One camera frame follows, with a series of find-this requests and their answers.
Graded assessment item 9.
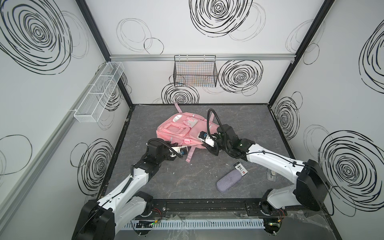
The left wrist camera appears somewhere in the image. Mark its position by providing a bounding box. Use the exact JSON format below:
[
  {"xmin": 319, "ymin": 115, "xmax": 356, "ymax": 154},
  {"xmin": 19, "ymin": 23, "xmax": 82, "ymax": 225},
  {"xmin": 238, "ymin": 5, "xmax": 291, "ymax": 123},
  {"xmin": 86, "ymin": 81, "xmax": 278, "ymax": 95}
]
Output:
[{"xmin": 171, "ymin": 146, "xmax": 188, "ymax": 157}]

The black wire basket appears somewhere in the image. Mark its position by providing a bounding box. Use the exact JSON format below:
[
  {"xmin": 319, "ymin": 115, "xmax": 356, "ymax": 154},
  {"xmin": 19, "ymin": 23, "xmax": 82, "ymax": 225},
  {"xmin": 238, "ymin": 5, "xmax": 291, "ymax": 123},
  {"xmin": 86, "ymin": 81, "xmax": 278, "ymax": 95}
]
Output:
[{"xmin": 173, "ymin": 60, "xmax": 219, "ymax": 88}]

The small black white card box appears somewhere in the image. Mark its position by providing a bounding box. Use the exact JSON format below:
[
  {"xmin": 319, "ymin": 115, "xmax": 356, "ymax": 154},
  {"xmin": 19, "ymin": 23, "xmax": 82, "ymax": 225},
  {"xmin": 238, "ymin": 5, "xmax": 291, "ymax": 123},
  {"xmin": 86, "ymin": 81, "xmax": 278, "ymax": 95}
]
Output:
[{"xmin": 233, "ymin": 162, "xmax": 248, "ymax": 177}]

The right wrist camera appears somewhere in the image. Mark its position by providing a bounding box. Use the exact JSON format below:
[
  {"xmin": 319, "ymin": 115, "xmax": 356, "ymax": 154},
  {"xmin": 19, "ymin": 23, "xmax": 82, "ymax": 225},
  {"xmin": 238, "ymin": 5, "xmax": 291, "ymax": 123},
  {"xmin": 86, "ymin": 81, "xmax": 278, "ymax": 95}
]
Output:
[{"xmin": 198, "ymin": 131, "xmax": 216, "ymax": 148}]

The aluminium wall rail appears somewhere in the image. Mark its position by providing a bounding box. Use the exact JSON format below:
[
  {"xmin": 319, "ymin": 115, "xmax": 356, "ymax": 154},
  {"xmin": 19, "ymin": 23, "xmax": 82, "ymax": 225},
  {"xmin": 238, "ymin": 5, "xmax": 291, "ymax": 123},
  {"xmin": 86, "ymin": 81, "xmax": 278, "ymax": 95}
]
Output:
[{"xmin": 110, "ymin": 54, "xmax": 296, "ymax": 62}]

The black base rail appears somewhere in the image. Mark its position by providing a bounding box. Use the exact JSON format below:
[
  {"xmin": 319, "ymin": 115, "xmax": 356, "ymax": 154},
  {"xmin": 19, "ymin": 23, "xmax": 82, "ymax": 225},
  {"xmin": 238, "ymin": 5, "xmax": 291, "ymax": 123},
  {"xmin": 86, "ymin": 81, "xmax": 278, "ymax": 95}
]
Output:
[{"xmin": 143, "ymin": 198, "xmax": 304, "ymax": 217}]

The purple glasses case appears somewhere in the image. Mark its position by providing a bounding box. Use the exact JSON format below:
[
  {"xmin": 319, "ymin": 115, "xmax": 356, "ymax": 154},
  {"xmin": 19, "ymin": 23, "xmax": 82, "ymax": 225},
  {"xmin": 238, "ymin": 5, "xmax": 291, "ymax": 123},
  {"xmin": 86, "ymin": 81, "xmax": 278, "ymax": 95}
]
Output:
[{"xmin": 217, "ymin": 170, "xmax": 242, "ymax": 193}]

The clear acrylic wall shelf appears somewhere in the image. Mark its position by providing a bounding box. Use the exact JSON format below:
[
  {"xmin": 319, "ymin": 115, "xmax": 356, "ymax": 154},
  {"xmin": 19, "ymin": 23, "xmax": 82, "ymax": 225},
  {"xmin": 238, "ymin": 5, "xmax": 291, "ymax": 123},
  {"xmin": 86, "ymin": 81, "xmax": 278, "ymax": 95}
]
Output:
[{"xmin": 74, "ymin": 62, "xmax": 124, "ymax": 123}]

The pink student backpack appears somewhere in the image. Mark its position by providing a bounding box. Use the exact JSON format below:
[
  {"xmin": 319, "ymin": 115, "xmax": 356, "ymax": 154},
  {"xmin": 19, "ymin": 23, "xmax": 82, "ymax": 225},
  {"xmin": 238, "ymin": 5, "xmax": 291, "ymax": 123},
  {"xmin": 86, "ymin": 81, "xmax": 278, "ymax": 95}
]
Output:
[{"xmin": 156, "ymin": 103, "xmax": 219, "ymax": 163}]

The white slotted cable duct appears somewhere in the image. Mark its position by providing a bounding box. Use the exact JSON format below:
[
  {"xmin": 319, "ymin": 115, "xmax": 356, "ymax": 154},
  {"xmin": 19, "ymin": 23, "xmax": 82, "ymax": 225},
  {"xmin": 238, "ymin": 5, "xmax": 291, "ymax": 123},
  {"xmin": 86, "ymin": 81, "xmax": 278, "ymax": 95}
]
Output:
[{"xmin": 122, "ymin": 219, "xmax": 265, "ymax": 231}]

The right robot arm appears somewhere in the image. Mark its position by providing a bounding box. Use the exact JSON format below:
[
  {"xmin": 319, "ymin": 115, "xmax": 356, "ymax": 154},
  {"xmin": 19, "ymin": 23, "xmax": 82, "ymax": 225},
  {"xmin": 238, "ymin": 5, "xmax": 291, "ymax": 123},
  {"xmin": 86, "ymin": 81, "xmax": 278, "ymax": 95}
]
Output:
[{"xmin": 199, "ymin": 124, "xmax": 331, "ymax": 216}]

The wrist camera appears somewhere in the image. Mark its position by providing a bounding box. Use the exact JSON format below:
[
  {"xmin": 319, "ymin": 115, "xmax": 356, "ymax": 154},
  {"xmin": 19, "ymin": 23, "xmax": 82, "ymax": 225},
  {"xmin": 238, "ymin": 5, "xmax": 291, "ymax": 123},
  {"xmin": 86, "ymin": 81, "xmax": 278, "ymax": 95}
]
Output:
[
  {"xmin": 198, "ymin": 131, "xmax": 216, "ymax": 148},
  {"xmin": 171, "ymin": 146, "xmax": 188, "ymax": 157}
]

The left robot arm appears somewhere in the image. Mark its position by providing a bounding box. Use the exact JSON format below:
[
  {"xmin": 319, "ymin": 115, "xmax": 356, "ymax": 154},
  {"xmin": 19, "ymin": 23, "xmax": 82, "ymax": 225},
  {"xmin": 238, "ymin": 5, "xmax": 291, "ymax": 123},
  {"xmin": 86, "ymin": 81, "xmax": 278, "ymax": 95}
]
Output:
[{"xmin": 72, "ymin": 138, "xmax": 188, "ymax": 240}]

